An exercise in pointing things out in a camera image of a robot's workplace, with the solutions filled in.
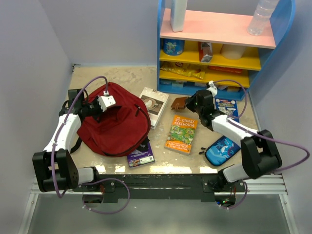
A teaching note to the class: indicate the aluminium rail frame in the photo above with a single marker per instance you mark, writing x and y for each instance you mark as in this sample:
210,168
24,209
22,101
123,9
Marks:
264,210

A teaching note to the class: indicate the red flat box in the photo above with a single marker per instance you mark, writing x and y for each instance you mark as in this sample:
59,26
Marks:
226,69

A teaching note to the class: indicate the brown leather wallet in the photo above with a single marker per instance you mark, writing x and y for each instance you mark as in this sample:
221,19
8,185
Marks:
179,103

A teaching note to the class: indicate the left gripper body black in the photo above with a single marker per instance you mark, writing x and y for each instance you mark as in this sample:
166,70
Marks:
93,108

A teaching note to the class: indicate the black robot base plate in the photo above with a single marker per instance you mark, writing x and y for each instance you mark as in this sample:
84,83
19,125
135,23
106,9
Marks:
158,186

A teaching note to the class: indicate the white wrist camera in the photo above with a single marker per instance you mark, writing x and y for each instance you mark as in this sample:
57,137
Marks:
212,88
106,102

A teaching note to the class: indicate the yellow chips bag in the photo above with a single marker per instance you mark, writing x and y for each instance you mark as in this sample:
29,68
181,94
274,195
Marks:
184,69

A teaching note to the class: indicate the purple paperback book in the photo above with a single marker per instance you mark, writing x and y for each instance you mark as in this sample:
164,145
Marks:
141,156

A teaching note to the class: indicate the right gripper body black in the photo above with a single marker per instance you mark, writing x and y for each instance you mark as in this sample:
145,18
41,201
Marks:
191,105

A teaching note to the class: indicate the orange treehouse paperback book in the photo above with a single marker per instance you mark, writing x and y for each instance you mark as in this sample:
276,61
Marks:
181,134

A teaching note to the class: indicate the blue snack can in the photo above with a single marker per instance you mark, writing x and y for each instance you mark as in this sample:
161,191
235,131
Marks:
173,47

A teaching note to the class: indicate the white carton on shelf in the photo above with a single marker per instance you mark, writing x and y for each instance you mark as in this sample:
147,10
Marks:
177,15

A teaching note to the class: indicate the red backpack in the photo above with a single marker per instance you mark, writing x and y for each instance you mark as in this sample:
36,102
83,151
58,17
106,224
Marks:
120,129

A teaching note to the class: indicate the orange silver snack packet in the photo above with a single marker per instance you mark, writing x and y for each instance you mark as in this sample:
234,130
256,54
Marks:
205,52

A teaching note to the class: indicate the blue pencil case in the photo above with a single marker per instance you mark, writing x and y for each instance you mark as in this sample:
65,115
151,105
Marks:
220,151

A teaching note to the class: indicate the white coffee photo notebook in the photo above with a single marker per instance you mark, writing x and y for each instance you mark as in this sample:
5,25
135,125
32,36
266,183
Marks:
155,102

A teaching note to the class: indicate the clear plastic water bottle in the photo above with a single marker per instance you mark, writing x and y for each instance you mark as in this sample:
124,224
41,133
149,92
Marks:
261,16

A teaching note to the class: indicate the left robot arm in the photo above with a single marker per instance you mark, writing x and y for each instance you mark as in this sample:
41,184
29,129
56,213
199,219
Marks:
55,163

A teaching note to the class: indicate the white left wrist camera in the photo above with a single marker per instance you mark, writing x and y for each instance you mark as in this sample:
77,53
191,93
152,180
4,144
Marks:
106,102

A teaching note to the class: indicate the blue comic paperback book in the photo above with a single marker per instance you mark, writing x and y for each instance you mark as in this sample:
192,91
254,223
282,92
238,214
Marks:
227,106

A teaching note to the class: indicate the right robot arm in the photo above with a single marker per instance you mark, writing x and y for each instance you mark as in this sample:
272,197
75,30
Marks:
259,152

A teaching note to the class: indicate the blue yellow pink shelf unit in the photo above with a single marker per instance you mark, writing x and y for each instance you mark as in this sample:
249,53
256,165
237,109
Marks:
219,29

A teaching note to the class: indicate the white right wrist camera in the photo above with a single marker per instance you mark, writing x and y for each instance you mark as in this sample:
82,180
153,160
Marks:
212,88

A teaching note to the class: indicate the white paper roll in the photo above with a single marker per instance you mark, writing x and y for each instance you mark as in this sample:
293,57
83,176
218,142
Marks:
232,52

